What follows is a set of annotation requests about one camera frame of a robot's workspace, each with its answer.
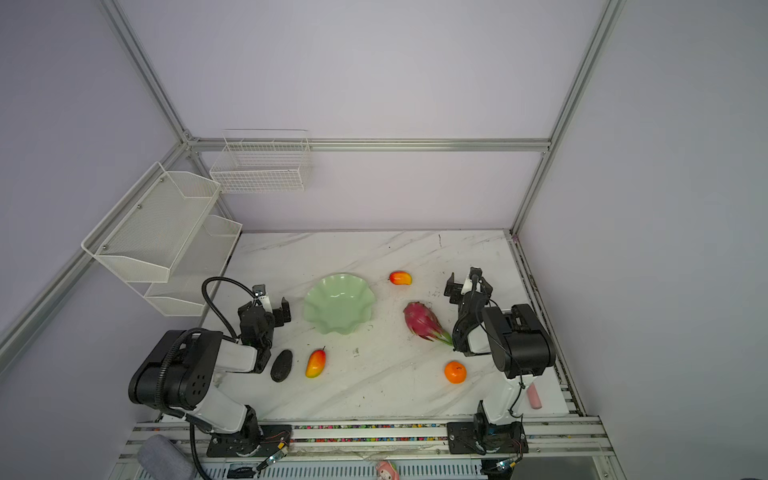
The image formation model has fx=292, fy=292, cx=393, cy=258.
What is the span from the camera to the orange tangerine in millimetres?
824

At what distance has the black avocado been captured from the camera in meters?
0.82

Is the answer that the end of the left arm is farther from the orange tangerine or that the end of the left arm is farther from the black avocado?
the orange tangerine
